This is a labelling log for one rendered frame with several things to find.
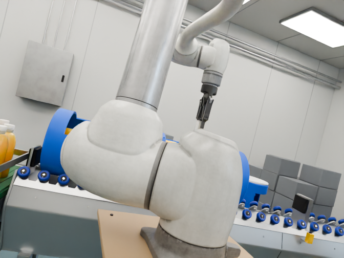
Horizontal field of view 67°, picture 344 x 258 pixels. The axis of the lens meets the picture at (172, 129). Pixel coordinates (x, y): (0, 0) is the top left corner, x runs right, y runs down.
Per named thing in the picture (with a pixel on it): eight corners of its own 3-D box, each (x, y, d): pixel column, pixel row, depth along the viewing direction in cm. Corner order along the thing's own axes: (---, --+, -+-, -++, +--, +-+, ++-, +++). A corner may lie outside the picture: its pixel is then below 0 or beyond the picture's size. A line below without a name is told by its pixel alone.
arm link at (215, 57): (222, 78, 125) (196, 71, 126) (231, 46, 124) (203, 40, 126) (226, 73, 114) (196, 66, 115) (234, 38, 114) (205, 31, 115)
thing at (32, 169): (30, 177, 107) (37, 148, 107) (24, 176, 107) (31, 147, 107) (38, 172, 117) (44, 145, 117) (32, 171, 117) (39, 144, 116)
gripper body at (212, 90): (220, 86, 117) (215, 107, 117) (214, 88, 125) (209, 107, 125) (205, 82, 115) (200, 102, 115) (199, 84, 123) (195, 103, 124)
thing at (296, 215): (306, 229, 134) (314, 199, 134) (299, 228, 134) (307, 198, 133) (293, 221, 144) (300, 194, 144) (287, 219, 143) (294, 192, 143)
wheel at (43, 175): (51, 170, 104) (52, 173, 106) (40, 168, 104) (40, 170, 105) (47, 180, 102) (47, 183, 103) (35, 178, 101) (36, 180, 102)
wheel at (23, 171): (31, 166, 103) (32, 168, 104) (19, 164, 102) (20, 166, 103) (27, 176, 100) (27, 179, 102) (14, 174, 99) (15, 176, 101)
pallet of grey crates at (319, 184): (323, 250, 394) (343, 173, 392) (281, 246, 367) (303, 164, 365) (269, 217, 507) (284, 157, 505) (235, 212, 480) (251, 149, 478)
